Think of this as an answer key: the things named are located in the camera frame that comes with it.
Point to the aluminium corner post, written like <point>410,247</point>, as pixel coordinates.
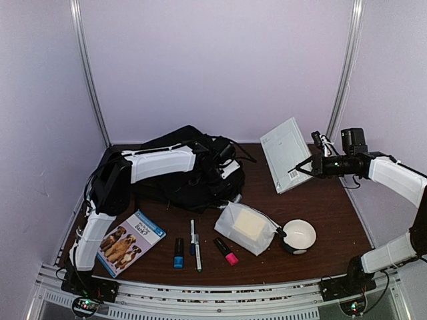
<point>77,19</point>
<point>347,68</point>

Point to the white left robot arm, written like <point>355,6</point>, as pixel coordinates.
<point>108,194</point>

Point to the dog picture book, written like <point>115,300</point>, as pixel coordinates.
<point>128,242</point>

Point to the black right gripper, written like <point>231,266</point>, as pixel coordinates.
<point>318,166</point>

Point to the white pen green tip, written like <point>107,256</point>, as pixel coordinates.
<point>198,254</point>

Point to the right circuit board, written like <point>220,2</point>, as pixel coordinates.
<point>353,307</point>

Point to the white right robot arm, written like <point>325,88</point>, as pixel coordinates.
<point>382,171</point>

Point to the left circuit board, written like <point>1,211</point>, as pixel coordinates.
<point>84,307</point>

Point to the aluminium front rail frame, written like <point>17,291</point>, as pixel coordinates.
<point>294,300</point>

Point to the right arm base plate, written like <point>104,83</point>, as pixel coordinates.
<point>345,286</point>

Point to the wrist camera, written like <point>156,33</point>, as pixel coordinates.
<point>227,162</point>
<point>323,144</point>

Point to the left aluminium corner post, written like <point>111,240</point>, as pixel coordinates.
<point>77,19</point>

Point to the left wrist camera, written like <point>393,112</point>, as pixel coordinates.
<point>227,162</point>

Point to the pink highlighter marker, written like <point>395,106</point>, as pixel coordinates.
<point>225,251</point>

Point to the white bowl black base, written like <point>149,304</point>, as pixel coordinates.
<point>299,236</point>

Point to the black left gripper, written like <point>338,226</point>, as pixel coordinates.
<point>219,189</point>

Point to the right aluminium corner post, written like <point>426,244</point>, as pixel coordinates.
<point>347,68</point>

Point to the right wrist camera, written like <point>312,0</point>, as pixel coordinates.
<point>323,144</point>

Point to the grey shrink-wrapped notebook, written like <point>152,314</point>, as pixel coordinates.
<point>284,147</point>

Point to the translucent bag with sandwich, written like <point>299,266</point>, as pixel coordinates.
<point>246,227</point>

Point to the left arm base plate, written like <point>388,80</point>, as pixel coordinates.
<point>94,288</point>

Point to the circuit board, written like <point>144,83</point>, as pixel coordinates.
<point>84,307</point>
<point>353,307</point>

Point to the blue highlighter marker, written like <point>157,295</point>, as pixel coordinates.
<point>178,258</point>

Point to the black student backpack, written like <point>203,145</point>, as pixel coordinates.
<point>185,189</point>

